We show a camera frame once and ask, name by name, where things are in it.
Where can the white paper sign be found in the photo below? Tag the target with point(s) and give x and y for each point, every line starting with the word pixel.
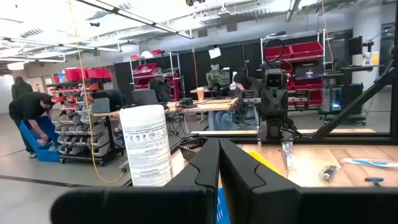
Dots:
pixel 214 53

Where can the black monitor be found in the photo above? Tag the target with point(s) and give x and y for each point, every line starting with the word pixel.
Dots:
pixel 355 45

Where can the orange cup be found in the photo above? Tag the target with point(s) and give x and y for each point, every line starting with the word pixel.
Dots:
pixel 200 93

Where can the person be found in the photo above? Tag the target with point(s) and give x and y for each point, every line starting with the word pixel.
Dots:
pixel 28 107
pixel 20 88
pixel 245 82

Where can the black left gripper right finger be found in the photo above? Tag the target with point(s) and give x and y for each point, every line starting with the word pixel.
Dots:
pixel 264 202

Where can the grey laptop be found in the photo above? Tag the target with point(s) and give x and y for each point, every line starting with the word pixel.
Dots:
pixel 144 98

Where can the red storage bin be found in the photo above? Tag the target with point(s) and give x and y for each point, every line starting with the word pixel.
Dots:
pixel 276 53
pixel 306 49
pixel 73 74
pixel 99 73
pixel 308 83
pixel 144 69

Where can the dark blue razor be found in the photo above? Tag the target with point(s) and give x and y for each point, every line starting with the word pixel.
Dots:
pixel 374 179

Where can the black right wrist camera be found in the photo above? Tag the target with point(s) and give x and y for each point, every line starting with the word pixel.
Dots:
pixel 274 79

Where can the parts bin rack cart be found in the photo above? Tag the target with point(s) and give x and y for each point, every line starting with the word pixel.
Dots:
pixel 74 133

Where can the black box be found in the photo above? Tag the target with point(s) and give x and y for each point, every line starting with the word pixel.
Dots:
pixel 351 98

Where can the small clear packaged item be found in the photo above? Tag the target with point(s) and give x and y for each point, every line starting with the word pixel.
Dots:
pixel 328 172

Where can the white wipes canister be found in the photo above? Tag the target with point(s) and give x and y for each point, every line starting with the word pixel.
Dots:
pixel 146 146

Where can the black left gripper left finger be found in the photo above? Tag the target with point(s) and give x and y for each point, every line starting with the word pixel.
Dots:
pixel 186 199

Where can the dark jacket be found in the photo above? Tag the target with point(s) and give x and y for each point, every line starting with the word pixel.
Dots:
pixel 160 88

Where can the blue white toothbrush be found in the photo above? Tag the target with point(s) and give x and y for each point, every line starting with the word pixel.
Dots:
pixel 370 162

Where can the yellow plastic basket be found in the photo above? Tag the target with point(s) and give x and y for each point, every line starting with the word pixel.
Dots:
pixel 259 159

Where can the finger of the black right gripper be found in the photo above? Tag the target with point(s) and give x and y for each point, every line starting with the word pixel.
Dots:
pixel 277 109
pixel 271 109

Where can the blue plastic basket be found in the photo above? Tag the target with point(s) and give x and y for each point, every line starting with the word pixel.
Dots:
pixel 222 208

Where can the wooden desk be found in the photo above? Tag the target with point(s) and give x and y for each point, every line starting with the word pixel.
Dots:
pixel 214 105

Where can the blue storage bin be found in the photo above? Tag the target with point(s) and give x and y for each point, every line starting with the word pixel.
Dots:
pixel 46 152

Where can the black mesh basket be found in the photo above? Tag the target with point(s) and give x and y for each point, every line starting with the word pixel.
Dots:
pixel 191 149

